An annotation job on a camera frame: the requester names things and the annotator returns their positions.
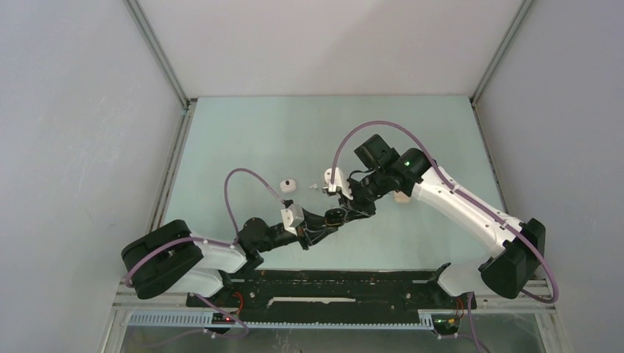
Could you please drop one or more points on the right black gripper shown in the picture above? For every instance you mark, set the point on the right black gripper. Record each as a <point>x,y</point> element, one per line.
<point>359,210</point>

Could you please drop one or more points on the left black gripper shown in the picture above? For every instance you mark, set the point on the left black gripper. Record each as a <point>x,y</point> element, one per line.
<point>313,230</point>

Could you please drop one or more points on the black earbud charging case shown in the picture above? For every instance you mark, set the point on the black earbud charging case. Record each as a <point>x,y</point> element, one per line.
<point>335,217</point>

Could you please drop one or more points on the pink earbud charging case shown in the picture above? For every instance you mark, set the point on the pink earbud charging case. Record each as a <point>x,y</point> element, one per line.
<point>401,198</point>

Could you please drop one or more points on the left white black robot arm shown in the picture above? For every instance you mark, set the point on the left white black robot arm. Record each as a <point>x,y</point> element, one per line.
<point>173,259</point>

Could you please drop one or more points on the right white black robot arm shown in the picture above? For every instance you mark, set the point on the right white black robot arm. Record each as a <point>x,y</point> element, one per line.
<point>513,247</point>

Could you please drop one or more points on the white earbud charging case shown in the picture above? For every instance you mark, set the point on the white earbud charging case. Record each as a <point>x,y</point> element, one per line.
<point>288,186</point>

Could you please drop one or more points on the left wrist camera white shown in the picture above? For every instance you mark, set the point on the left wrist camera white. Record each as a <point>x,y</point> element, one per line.
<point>292,216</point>

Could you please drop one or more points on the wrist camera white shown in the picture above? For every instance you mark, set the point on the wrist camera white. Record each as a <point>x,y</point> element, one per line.
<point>292,216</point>
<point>336,183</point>

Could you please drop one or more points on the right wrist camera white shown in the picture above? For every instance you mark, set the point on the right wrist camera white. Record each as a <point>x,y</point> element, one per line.
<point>336,183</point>

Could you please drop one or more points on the aluminium rail frame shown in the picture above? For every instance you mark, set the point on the aluminium rail frame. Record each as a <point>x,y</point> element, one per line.
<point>178,322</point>

